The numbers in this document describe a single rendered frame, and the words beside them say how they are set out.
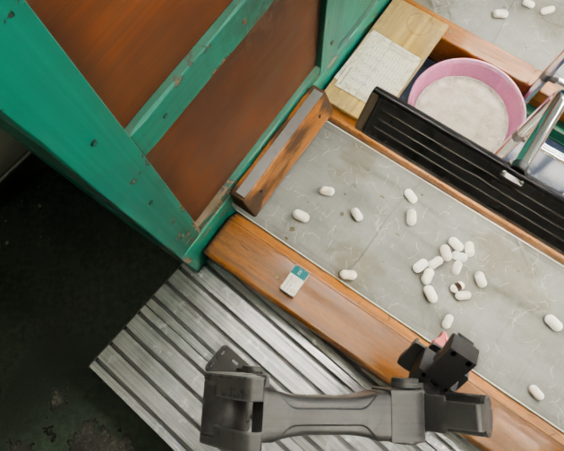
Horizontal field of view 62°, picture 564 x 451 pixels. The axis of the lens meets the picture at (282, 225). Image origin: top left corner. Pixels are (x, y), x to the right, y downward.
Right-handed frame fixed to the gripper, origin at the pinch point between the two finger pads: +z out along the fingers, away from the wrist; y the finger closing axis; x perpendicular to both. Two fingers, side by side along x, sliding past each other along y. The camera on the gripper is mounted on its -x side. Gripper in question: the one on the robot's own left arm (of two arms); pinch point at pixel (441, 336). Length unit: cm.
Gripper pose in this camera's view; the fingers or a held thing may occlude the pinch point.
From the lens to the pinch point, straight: 93.2
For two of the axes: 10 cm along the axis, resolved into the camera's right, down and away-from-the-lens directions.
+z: 4.6, -4.4, 7.7
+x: -3.5, 7.1, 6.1
